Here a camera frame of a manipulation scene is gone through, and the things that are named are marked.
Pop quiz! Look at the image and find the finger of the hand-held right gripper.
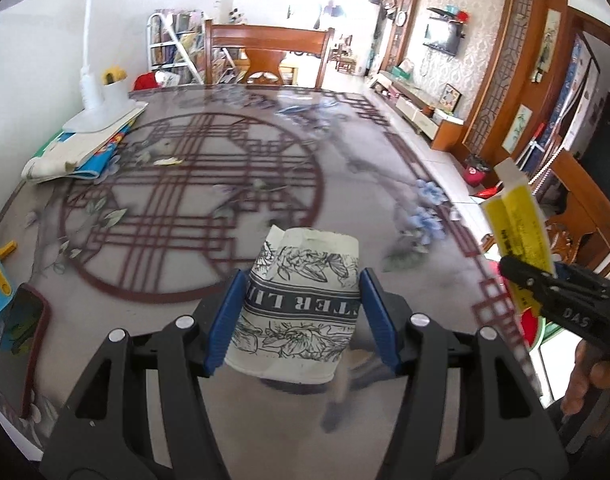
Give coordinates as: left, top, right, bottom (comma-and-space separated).
500, 256, 566, 306
555, 262, 610, 293

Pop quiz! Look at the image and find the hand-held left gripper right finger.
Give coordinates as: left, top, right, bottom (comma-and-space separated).
359, 266, 570, 480

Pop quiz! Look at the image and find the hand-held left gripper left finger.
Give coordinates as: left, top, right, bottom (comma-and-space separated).
38, 269, 251, 480

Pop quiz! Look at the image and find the blue printed book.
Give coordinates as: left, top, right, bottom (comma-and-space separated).
75, 122, 133, 181

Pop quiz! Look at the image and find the yellow wrapper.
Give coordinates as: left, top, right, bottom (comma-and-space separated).
480, 157, 558, 313

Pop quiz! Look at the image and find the small bamboo wall painting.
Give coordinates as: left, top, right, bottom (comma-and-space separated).
505, 105, 533, 153

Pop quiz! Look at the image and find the white desk lamp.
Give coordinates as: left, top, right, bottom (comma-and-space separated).
5, 0, 148, 133

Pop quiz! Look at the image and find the person's right hand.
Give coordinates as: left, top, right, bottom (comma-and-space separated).
560, 342, 610, 416

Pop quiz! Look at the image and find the floral print paper cup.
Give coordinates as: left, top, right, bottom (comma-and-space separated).
224, 226, 361, 385

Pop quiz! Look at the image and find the carved wooden chair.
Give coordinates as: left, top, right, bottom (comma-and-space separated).
527, 150, 610, 281

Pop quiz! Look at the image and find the bookshelf with books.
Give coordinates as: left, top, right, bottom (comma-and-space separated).
152, 10, 246, 86

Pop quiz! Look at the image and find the white pen holder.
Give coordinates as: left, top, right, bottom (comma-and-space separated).
102, 79, 131, 108

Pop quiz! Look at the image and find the green folder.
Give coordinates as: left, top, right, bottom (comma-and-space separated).
35, 130, 71, 153

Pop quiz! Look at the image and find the red bin with green rim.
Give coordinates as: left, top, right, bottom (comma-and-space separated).
505, 305, 568, 348

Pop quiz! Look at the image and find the red gas cylinder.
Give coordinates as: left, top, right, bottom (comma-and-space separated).
462, 157, 490, 188

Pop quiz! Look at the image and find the broom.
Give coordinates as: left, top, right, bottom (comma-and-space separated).
520, 122, 566, 186

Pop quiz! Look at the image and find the phone in red case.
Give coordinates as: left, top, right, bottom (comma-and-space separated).
0, 282, 51, 418

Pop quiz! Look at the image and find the wall television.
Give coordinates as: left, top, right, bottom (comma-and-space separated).
424, 22, 460, 56

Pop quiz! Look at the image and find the white stepladder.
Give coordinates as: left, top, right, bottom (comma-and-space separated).
148, 9, 206, 86

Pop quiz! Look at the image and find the wooden dining chair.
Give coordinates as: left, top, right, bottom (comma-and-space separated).
202, 19, 336, 90

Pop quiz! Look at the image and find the wooden television cabinet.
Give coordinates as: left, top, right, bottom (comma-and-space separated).
375, 72, 468, 151

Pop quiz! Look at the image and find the wall shelf with items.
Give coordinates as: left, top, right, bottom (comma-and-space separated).
427, 5, 473, 23

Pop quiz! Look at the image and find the tall bamboo wall painting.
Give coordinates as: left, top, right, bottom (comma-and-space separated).
537, 7, 563, 83

